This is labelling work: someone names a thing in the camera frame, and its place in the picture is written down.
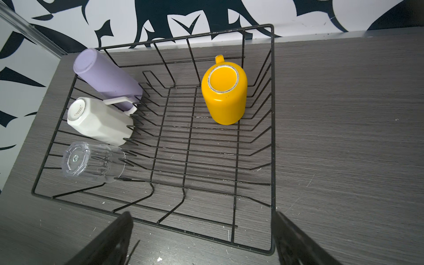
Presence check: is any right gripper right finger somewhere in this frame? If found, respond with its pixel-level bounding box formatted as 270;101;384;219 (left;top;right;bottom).
271;212;341;265

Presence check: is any white ceramic mug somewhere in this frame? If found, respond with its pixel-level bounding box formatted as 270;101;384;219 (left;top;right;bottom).
67;97;137;146

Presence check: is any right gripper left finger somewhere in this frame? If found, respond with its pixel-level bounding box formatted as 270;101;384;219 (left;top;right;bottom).
67;212;134;265

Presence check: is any black wire dish rack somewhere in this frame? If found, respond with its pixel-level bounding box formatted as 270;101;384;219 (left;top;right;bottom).
32;24;276;255

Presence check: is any yellow mug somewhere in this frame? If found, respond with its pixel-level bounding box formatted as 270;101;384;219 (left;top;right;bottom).
201;55;248;125

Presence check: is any aluminium frame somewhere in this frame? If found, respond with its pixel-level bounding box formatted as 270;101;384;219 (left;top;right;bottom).
1;1;68;59

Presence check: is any clear glass cup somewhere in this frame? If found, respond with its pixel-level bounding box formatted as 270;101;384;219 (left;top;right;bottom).
61;141;126;183

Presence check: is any lavender plastic cup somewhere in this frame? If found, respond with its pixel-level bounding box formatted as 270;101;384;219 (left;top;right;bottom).
73;49;143;114

